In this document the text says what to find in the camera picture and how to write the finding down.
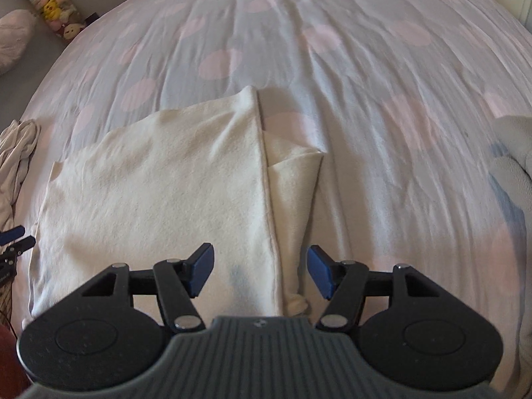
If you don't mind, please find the white knit garment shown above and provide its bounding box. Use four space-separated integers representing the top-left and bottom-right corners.
488 115 532 204

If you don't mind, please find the greyish thin garment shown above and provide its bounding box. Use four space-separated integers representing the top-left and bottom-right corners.
0 119 41 235

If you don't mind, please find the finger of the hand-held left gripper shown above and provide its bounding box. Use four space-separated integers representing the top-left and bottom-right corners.
0 226 26 246
0 236 37 260

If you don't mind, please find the pink spotted pillow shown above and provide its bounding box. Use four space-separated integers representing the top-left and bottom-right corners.
0 9 37 76

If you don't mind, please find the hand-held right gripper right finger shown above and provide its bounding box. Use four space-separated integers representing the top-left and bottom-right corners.
306 245 453 334

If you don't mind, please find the polka dot bed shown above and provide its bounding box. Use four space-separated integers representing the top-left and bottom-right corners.
0 0 532 399

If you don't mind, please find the clear tube of plush toys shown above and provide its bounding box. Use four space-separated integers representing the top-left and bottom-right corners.
12 0 86 41

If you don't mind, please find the cream knit sweater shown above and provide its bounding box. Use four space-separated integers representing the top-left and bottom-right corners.
27 85 325 321

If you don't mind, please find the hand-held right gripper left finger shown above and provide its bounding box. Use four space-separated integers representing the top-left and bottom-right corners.
74 243 215 334

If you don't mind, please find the person's red sleeved left forearm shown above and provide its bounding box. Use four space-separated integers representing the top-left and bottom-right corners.
0 324 32 395

